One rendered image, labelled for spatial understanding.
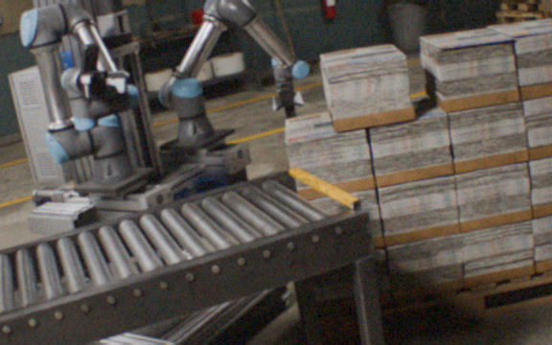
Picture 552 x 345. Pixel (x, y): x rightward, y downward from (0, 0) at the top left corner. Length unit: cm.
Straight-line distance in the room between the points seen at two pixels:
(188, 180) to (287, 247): 110
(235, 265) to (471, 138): 121
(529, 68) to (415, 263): 83
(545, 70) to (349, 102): 73
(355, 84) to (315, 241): 87
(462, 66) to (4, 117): 704
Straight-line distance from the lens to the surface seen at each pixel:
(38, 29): 249
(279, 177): 232
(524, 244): 289
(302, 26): 972
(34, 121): 303
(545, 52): 274
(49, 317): 175
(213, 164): 292
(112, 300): 175
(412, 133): 266
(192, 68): 309
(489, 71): 268
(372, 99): 259
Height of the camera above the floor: 145
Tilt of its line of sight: 16 degrees down
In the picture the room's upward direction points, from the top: 11 degrees counter-clockwise
